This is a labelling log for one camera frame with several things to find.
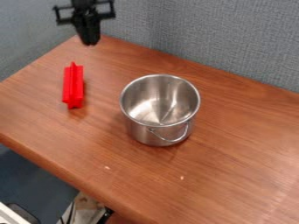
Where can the red star-shaped block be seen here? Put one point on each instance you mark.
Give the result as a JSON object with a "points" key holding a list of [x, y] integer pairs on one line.
{"points": [[73, 92]]}

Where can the metal pot with handle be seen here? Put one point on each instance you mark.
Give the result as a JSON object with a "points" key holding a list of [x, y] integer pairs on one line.
{"points": [[159, 104]]}

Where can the table leg frame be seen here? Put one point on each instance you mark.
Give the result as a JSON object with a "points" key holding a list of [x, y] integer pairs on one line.
{"points": [[86, 211]]}

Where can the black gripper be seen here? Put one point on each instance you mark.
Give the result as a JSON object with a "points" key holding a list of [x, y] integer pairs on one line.
{"points": [[86, 24]]}

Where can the white object at corner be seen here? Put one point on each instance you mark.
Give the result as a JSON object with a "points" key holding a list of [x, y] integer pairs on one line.
{"points": [[13, 214]]}

